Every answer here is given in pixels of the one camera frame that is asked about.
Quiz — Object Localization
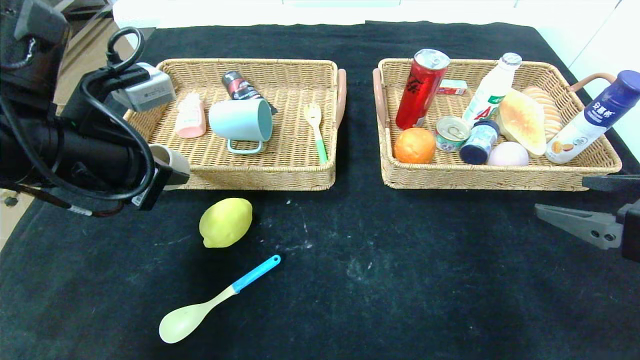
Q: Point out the short silver tin can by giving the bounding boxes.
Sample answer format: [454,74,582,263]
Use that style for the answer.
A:
[434,116,472,152]

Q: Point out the small dark blue jar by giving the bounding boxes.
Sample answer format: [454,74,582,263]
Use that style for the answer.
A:
[458,119,500,166]

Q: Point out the beige spoon blue handle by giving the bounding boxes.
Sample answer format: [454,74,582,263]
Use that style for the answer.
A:
[159,255,282,344]

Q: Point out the black cosmetic tube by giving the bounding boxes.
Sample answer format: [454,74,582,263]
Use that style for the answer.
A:
[222,70,277,115]

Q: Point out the rectangular wicker basket brown handles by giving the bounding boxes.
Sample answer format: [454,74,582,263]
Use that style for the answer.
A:
[372,57,622,192]
[122,58,347,192]

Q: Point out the white table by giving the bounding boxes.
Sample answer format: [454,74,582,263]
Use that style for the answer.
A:
[114,0,538,53]

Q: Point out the thin black wrapped gripper wire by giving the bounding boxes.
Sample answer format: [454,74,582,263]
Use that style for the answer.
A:
[12,184,126,219]

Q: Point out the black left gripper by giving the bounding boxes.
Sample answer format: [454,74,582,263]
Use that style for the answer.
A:
[131,161,191,211]

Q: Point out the small beige cup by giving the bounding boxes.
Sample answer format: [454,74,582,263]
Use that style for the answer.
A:
[149,144,191,192]

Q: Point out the black tablecloth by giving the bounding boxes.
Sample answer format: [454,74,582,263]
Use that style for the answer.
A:
[0,21,640,360]

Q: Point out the light blue mug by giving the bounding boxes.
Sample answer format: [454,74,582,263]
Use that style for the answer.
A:
[208,98,274,155]

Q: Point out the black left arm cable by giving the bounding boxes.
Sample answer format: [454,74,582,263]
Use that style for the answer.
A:
[0,27,157,202]

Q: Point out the striped bread loaf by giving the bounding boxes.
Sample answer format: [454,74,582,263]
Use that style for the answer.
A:
[521,86,563,142]

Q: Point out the yellow bread bun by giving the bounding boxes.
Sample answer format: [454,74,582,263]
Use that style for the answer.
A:
[495,89,547,157]

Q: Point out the beige fork green handle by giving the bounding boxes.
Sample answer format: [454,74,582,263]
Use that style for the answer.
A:
[303,103,329,166]

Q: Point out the white milk drink bottle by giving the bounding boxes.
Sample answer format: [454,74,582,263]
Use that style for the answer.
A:
[461,52,523,129]

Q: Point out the small pink bottle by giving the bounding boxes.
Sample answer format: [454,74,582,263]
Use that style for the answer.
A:
[174,93,207,139]

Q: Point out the grey metal shelf frame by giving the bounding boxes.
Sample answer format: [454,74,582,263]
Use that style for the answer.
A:
[55,0,117,51]

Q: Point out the white bottle blue cap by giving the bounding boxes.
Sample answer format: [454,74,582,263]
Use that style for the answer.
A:
[545,70,640,165]

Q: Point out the yellow lemon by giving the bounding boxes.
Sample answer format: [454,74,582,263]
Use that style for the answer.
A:
[199,197,253,249]

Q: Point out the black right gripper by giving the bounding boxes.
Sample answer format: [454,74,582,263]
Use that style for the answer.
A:
[533,174,640,263]

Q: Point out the red soda can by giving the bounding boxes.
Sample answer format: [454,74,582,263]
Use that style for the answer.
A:
[395,48,451,131]

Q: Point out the pale pink round bun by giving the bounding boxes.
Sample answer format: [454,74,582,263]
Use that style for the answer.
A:
[486,141,530,167]

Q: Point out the red green candy box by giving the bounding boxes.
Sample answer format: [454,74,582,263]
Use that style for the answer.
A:
[439,80,468,96]

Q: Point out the orange fruit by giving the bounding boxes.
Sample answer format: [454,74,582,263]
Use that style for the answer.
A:
[393,127,437,165]

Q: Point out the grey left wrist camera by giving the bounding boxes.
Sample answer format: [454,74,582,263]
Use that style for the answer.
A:
[112,62,177,112]

